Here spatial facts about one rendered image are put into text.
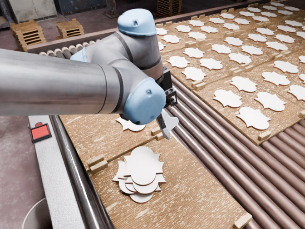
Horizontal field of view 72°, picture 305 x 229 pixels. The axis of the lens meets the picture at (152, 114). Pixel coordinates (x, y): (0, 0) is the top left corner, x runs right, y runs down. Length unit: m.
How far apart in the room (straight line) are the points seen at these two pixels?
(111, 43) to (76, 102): 0.19
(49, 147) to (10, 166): 1.34
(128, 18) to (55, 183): 0.59
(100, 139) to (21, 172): 1.38
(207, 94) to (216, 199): 0.55
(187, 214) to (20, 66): 0.58
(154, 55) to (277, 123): 0.71
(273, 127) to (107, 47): 0.79
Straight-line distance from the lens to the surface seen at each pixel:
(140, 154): 0.73
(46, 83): 0.27
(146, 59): 0.48
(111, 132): 0.88
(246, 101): 1.11
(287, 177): 0.91
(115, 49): 0.44
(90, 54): 0.43
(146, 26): 0.45
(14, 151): 2.36
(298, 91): 1.29
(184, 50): 1.47
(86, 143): 0.87
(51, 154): 0.91
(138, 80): 0.33
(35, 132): 1.00
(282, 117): 1.09
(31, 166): 2.16
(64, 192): 0.80
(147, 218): 0.68
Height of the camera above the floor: 1.58
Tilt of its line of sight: 43 degrees down
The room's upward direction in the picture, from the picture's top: straight up
